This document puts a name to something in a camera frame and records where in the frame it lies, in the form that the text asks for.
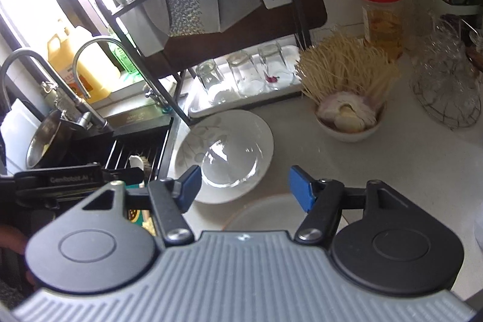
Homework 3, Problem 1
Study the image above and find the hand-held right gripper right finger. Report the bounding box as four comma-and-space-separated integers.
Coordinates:
288, 165, 424, 246

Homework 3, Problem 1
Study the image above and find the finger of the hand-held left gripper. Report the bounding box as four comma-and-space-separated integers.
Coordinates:
103, 168, 146, 187

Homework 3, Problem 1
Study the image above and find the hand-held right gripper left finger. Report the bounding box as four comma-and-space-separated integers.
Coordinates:
82, 165, 203, 247

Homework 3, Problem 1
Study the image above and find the leaf-print white plate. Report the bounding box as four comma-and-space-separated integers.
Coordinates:
174, 110, 274, 204

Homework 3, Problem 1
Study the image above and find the clear glass bowl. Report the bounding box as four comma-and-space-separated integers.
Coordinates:
200, 138, 262, 189

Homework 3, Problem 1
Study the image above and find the person's left hand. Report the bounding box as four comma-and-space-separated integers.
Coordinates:
0, 225, 30, 255

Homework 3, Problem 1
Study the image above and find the white dish brush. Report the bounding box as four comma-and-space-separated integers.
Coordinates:
127, 155, 152, 180

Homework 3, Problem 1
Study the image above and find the stainless steel pot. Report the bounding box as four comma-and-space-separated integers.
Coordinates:
26, 110, 78, 170

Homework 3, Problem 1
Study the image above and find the black sink drain rack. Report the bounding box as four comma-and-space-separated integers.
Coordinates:
101, 116, 175, 191

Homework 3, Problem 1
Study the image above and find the small white bowl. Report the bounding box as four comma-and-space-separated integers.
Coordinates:
315, 101, 388, 144

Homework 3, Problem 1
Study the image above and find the white drip tray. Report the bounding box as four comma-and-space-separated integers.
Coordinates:
187, 44, 303, 120

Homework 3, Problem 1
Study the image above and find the black metal dish rack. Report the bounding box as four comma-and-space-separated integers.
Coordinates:
92, 0, 329, 126

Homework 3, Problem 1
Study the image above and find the clear drinking glass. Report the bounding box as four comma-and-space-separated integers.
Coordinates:
257, 40, 295, 86
195, 59, 227, 106
226, 50, 267, 97

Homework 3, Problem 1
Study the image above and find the yellow plastic jug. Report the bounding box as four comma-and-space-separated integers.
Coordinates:
47, 18, 122, 104

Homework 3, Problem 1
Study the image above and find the green plastic bottle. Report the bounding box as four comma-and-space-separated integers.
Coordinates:
107, 34, 143, 75

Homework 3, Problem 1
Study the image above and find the tall steel faucet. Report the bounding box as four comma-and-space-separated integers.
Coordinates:
0, 48, 111, 131

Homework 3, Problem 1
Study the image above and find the short steel faucet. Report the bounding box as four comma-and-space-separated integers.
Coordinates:
72, 36, 167, 108

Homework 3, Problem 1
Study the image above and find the red-lid jar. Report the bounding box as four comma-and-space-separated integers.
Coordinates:
358, 0, 404, 61

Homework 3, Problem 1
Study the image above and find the wire cup rack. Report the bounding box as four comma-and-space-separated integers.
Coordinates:
409, 69, 481, 129

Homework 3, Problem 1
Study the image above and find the wire rack of glass cups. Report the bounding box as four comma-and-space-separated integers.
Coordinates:
411, 14, 478, 119

